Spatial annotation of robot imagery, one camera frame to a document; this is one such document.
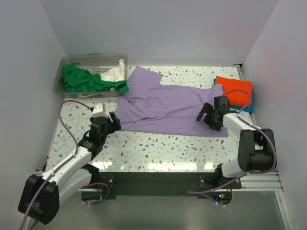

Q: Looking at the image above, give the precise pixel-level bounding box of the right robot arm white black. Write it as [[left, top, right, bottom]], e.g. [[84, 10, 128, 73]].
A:
[[196, 96, 277, 188]]

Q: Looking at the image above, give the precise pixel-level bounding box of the green t shirt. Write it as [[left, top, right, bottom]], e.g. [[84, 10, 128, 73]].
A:
[[62, 64, 129, 93]]

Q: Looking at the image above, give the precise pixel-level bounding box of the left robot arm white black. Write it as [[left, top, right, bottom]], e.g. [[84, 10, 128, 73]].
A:
[[18, 112, 121, 225]]

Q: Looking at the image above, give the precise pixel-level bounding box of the clear plastic bin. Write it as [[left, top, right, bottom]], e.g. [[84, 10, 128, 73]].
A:
[[53, 53, 129, 98]]

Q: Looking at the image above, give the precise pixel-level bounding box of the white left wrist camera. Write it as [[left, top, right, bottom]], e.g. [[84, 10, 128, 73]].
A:
[[92, 103, 107, 118]]

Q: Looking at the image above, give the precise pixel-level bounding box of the purple t shirt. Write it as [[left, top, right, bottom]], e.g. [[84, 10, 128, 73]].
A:
[[115, 66, 228, 138]]

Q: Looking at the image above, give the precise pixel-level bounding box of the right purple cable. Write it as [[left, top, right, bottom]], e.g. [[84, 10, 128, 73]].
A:
[[187, 90, 279, 199]]

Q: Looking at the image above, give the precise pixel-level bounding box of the teal folded t shirt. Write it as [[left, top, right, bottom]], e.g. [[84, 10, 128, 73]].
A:
[[214, 79, 254, 113]]

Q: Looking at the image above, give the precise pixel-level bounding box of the white t shirt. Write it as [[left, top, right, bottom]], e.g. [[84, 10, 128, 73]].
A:
[[100, 59, 125, 82]]

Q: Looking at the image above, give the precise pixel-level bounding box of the orange folded t shirt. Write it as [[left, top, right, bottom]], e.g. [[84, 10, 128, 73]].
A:
[[215, 76, 252, 107]]

